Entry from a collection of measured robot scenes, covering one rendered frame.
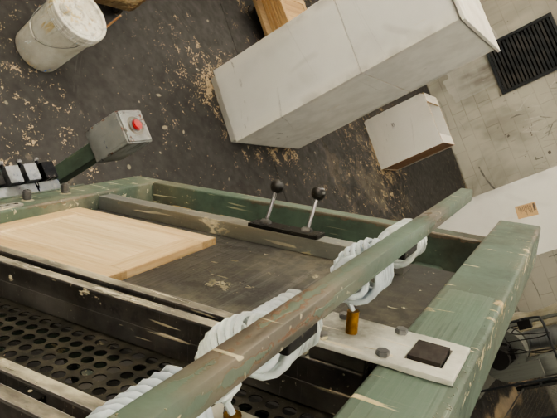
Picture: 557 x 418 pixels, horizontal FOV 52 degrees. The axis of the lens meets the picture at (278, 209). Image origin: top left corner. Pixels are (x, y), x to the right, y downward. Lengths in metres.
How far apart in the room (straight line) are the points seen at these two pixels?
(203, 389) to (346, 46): 3.46
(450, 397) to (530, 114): 8.71
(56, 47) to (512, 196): 3.40
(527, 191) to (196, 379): 4.52
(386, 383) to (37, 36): 2.68
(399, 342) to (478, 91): 8.82
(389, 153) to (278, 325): 6.00
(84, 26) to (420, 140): 4.07
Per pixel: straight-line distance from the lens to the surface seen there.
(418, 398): 0.66
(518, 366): 6.46
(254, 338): 0.38
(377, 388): 0.67
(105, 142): 2.03
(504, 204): 4.82
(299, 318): 0.42
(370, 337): 0.76
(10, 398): 0.71
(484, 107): 9.45
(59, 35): 3.02
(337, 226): 1.64
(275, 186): 1.50
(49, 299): 1.07
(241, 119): 4.06
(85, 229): 1.55
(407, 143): 6.30
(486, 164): 9.37
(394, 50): 3.58
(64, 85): 3.29
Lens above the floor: 2.21
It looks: 31 degrees down
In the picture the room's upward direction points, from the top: 66 degrees clockwise
